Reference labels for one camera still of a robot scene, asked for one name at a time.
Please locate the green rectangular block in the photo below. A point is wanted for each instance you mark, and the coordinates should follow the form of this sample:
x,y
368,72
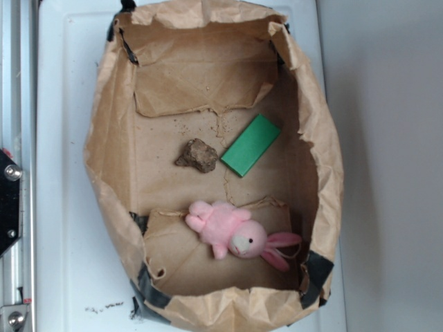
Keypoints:
x,y
250,145

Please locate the brown rock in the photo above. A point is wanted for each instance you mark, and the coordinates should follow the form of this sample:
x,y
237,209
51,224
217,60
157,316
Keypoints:
x,y
199,155

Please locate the pink plush bunny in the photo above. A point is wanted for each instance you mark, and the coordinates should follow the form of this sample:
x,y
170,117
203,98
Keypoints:
x,y
227,228

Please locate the black metal bracket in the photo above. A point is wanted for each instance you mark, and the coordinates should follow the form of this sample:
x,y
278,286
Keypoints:
x,y
10,200

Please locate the aluminium frame rail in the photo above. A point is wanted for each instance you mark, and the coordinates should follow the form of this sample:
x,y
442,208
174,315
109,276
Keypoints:
x,y
18,107

